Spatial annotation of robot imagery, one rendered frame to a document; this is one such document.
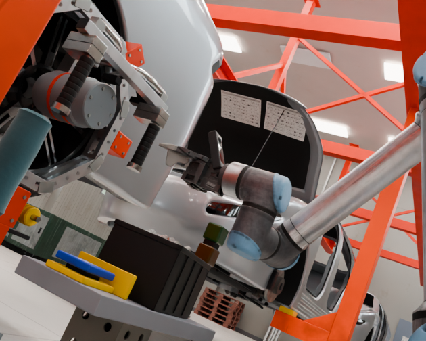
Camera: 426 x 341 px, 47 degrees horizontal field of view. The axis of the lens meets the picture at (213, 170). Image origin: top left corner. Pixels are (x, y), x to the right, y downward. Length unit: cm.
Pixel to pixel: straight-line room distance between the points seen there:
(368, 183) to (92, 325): 73
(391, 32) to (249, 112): 146
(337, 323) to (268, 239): 345
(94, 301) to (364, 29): 446
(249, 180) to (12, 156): 57
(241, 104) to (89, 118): 355
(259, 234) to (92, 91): 57
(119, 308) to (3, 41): 46
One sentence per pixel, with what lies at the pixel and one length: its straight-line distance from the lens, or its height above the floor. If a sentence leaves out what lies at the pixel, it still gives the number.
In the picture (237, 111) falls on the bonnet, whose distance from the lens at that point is 488.
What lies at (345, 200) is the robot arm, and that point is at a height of 86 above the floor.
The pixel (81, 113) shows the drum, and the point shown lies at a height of 80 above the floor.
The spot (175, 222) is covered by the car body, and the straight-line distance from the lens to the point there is 385.
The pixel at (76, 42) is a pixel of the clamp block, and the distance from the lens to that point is 126.
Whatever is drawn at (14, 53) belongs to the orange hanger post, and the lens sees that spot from 90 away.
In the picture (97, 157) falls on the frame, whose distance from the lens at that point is 163.
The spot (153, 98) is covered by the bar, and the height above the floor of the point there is 96.
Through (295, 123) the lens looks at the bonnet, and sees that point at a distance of 462.
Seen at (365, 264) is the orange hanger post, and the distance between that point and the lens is 470.
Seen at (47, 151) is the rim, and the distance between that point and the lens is 163.
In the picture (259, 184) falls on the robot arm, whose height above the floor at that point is 80.
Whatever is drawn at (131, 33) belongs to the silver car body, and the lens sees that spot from 188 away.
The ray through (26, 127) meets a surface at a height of 69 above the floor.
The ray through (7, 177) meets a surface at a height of 57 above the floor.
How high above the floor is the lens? 50
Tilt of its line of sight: 14 degrees up
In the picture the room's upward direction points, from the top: 24 degrees clockwise
